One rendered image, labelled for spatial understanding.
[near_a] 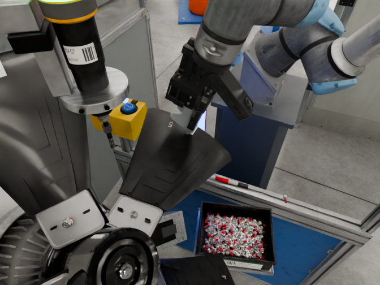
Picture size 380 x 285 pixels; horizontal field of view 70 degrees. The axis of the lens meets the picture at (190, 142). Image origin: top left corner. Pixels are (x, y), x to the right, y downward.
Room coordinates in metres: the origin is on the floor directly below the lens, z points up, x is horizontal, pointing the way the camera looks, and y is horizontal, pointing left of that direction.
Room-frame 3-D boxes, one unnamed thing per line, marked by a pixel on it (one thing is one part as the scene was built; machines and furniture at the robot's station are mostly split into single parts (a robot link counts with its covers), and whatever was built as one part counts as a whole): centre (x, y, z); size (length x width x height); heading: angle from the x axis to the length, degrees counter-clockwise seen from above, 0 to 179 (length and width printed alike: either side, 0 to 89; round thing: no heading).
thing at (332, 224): (0.53, -0.13, 0.82); 0.90 x 0.04 x 0.08; 68
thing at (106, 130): (0.23, 0.10, 1.39); 0.01 x 0.01 x 0.05
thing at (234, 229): (0.35, -0.14, 0.83); 0.19 x 0.14 x 0.04; 83
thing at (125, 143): (0.68, 0.24, 0.92); 0.03 x 0.03 x 0.12; 68
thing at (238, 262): (0.35, -0.13, 0.85); 0.22 x 0.17 x 0.07; 83
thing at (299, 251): (0.53, -0.13, 0.45); 0.82 x 0.02 x 0.66; 68
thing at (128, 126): (0.68, 0.24, 1.02); 0.16 x 0.10 x 0.11; 68
